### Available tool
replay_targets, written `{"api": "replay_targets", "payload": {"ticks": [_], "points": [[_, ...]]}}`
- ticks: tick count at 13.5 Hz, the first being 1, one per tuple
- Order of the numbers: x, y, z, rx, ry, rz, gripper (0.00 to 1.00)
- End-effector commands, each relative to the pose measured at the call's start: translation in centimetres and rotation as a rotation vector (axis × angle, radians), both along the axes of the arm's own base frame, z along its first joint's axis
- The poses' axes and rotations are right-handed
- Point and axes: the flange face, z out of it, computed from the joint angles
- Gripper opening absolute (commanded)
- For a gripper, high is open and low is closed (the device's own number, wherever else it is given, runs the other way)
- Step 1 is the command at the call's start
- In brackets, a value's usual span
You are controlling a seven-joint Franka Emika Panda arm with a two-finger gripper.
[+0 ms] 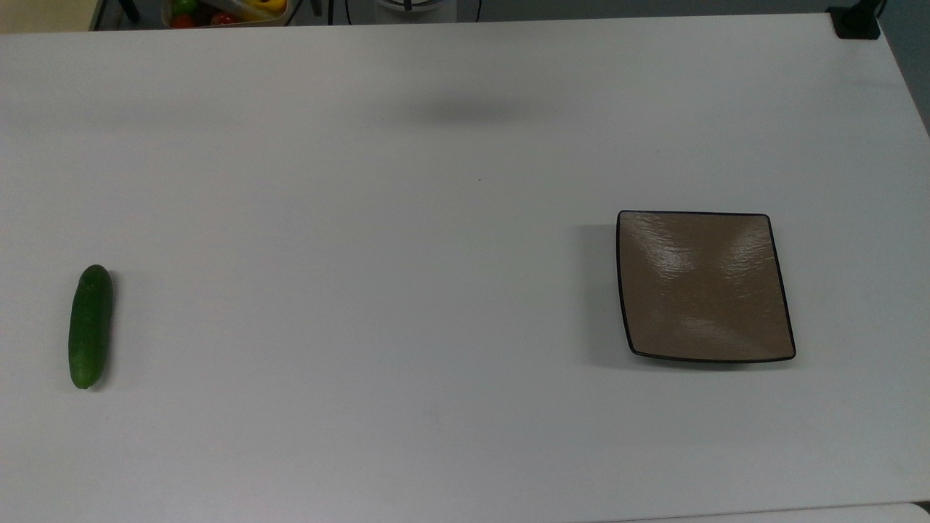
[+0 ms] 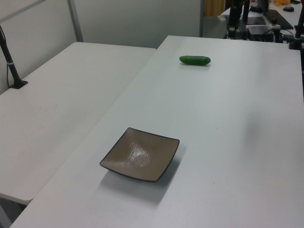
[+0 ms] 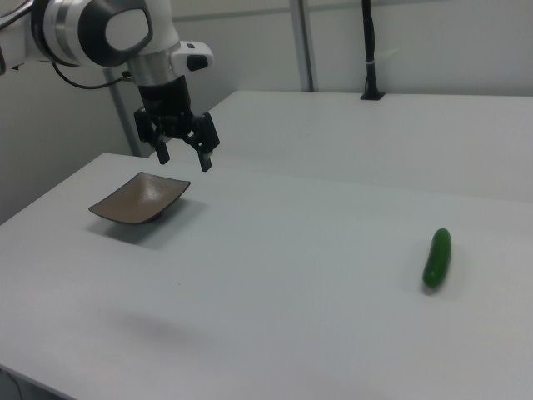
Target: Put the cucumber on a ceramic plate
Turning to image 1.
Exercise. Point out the square brown ceramic plate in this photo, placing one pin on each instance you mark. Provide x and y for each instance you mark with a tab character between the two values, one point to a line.
703	287

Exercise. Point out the red toy tomato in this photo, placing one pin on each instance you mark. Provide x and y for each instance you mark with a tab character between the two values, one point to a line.
223	18

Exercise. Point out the green cucumber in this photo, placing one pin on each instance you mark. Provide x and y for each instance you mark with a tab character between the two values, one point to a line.
90	327

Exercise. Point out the black clamp stand base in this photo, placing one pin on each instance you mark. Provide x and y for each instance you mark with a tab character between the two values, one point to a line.
856	23

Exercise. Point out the clear box of toy vegetables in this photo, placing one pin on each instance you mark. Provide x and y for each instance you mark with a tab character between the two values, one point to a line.
225	14

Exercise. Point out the yellow toy pepper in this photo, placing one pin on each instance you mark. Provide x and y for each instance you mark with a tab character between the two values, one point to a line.
265	6

